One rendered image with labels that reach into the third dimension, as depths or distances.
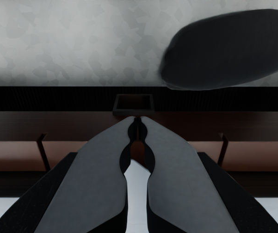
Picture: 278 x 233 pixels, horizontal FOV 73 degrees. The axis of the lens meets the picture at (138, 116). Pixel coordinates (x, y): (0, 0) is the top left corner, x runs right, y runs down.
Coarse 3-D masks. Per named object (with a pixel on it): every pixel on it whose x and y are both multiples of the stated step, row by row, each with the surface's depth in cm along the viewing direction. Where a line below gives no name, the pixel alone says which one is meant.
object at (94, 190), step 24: (96, 144) 9; (120, 144) 9; (72, 168) 8; (96, 168) 8; (120, 168) 8; (72, 192) 7; (96, 192) 7; (120, 192) 7; (48, 216) 6; (72, 216) 6; (96, 216) 6; (120, 216) 6
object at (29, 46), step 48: (0, 0) 25; (48, 0) 25; (96, 0) 25; (144, 0) 25; (192, 0) 25; (240, 0) 25; (0, 48) 28; (48, 48) 28; (96, 48) 28; (144, 48) 28
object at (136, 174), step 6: (132, 162) 15; (132, 168) 16; (138, 168) 16; (144, 168) 16; (126, 174) 16; (132, 174) 16; (138, 174) 16; (144, 174) 16; (132, 180) 16; (138, 180) 16; (144, 180) 16
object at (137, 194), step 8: (128, 192) 17; (136, 192) 17; (144, 192) 17; (128, 200) 18; (136, 200) 18; (144, 200) 18; (128, 208) 18; (136, 208) 18; (144, 208) 18; (128, 216) 19; (136, 216) 19; (144, 216) 19
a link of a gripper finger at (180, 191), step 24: (144, 120) 11; (144, 144) 11; (168, 144) 9; (168, 168) 8; (192, 168) 8; (168, 192) 7; (192, 192) 7; (216, 192) 7; (168, 216) 6; (192, 216) 6; (216, 216) 6
